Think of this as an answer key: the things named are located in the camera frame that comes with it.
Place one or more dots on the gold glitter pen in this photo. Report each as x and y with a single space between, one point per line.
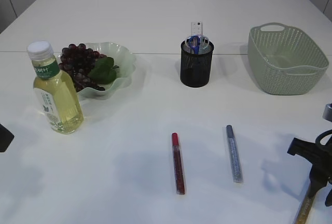
305 207

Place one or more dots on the yellow tea bottle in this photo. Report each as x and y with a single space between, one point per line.
54 89

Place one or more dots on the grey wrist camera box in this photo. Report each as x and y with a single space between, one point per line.
327 114

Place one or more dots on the silver glitter pen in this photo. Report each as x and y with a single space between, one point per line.
235 163

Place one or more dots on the pink scissors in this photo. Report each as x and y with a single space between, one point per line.
190 45

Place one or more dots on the pale green wavy plate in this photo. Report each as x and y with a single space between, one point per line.
124 58

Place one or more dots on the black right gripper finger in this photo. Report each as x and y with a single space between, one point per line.
315 185

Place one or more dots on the green woven plastic basket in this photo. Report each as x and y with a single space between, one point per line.
284 59

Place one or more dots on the red glitter pen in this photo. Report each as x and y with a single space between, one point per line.
178 168

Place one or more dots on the dark red grape bunch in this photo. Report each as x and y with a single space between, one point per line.
88 68

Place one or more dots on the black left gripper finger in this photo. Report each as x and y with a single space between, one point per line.
6 138

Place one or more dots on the blue scissors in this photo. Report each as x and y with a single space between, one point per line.
202 44

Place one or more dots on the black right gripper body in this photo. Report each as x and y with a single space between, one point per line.
318 154

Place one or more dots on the clear plastic ruler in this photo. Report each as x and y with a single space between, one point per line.
196 28

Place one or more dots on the black mesh pen holder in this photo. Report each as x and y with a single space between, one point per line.
195 68

